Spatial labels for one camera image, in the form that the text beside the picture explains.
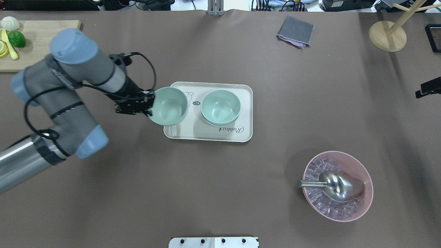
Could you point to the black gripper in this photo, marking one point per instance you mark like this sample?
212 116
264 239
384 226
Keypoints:
131 90

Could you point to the green bowl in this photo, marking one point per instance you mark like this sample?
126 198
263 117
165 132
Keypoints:
220 108
169 106

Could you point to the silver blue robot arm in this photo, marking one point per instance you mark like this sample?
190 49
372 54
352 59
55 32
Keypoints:
60 122

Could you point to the cream serving tray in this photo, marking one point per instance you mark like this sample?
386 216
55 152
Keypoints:
195 127

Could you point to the green bowl on tray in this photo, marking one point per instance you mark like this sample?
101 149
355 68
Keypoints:
220 108

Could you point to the wooden cutting board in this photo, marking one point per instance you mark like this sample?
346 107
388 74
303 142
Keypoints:
38 34

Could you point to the green lime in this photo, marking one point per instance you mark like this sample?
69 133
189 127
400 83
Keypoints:
17 39

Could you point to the lemon slices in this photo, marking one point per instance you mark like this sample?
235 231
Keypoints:
4 50

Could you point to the white garlic bulb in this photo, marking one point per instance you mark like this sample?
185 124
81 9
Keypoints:
10 23

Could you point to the grey folded cloth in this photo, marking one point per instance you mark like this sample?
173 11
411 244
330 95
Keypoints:
296 32

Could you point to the pink bowl with ice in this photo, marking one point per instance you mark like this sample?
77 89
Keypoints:
348 165

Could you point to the metal scoop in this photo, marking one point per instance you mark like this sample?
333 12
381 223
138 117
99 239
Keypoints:
337 186

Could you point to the wooden mug tree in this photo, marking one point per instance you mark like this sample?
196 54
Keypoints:
390 36

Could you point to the aluminium frame post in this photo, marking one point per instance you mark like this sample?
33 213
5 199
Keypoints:
215 7

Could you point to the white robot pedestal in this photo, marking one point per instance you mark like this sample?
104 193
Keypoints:
214 242

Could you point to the black camera clamp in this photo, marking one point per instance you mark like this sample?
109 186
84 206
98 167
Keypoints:
429 88

